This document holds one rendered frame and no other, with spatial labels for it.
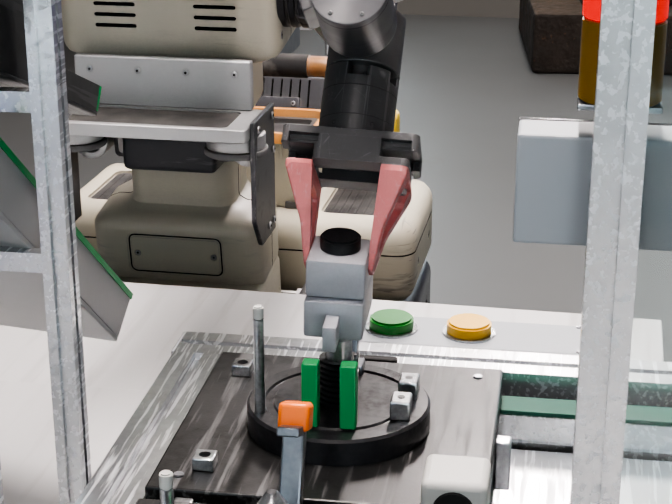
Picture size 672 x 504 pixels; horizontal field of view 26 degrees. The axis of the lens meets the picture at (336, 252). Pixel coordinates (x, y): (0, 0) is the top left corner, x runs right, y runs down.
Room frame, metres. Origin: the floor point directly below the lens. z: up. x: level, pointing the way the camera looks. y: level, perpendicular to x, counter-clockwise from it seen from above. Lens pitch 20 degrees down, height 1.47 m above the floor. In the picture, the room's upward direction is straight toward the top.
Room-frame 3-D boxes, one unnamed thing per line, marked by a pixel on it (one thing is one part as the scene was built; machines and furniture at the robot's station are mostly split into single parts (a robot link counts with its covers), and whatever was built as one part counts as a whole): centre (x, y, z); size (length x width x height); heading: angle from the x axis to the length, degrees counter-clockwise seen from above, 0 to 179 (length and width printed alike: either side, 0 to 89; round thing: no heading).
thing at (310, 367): (0.97, 0.02, 1.01); 0.01 x 0.01 x 0.05; 81
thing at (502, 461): (0.99, -0.13, 0.95); 0.01 x 0.01 x 0.04; 81
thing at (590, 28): (0.86, -0.17, 1.29); 0.05 x 0.05 x 0.05
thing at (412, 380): (1.01, -0.06, 1.00); 0.02 x 0.01 x 0.02; 171
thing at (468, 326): (1.21, -0.12, 0.96); 0.04 x 0.04 x 0.02
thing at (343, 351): (1.01, 0.00, 1.04); 0.02 x 0.02 x 0.03
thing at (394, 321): (1.22, -0.05, 0.96); 0.04 x 0.04 x 0.02
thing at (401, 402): (0.98, -0.05, 1.00); 0.02 x 0.01 x 0.02; 171
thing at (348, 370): (0.96, -0.01, 1.01); 0.01 x 0.01 x 0.05; 81
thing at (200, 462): (0.94, 0.09, 0.97); 0.02 x 0.02 x 0.01; 81
